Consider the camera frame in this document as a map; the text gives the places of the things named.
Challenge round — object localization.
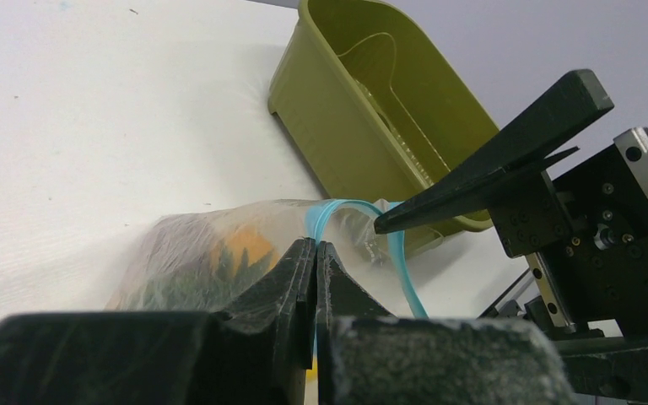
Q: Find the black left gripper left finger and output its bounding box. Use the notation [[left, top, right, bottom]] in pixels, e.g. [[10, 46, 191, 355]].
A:
[[0, 239, 316, 404]]

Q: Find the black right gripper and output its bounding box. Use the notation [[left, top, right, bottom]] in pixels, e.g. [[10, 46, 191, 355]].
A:
[[374, 69, 648, 404]]

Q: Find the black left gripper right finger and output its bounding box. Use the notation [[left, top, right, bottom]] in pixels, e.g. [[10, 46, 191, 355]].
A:
[[316, 242, 576, 404]]

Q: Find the clear zip top bag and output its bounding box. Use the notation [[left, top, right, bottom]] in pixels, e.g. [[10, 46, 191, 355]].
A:
[[108, 199, 428, 318]]

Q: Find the olive green plastic basket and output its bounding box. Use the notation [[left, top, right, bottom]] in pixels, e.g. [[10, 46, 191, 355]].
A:
[[267, 0, 501, 258]]

